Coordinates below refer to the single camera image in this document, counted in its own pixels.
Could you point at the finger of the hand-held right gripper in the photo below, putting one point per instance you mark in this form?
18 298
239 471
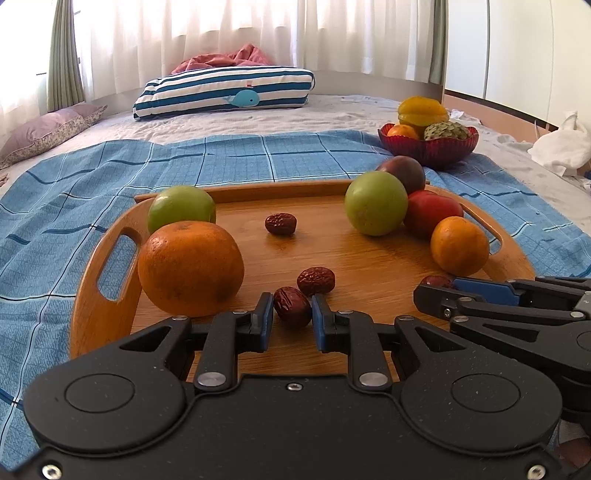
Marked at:
485 290
508 316

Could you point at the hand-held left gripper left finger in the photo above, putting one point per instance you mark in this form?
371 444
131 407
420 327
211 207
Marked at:
265 323

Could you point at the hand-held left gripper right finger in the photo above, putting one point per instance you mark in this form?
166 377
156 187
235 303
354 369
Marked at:
318 323

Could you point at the red dried date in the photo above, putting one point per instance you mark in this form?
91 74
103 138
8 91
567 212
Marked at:
292 307
316 280
280 225
436 281

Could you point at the wooden tray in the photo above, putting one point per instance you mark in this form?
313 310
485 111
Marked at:
360 267

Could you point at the red tomato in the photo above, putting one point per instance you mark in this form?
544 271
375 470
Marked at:
431 210

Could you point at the dark purple mango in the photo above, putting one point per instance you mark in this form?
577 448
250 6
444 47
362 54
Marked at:
406 173

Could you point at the red glass bowl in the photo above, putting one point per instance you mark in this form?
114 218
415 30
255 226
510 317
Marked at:
429 152

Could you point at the white plastic bag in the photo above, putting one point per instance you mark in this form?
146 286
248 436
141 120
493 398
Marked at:
563 147

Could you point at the green custard apple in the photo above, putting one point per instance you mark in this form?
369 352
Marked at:
445 131

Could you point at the small orange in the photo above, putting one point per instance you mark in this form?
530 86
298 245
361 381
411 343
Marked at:
401 131

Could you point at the yellow starfruit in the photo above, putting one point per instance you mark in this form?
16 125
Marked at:
422 110

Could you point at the grey bed sheet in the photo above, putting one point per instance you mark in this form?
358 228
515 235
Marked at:
323 113

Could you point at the blue plaid cloth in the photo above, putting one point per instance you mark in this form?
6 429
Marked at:
69 184

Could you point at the blue striped whale pillow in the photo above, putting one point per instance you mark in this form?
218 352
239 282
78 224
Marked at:
194 90

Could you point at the white wardrobe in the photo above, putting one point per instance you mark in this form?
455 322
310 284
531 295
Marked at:
517 46

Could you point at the grey-green curtain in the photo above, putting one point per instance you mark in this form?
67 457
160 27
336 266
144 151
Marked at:
64 55
438 41

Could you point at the pink blanket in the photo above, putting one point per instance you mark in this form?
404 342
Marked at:
240 57

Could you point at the white sheer curtain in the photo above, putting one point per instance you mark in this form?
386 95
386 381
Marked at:
323 32
23 55

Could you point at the purple floral pillow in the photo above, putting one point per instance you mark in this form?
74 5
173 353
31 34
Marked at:
41 131

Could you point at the brown wooden bed rail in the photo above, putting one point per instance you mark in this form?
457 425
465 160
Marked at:
498 110

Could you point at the grey bed frame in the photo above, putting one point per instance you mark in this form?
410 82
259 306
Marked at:
392 83

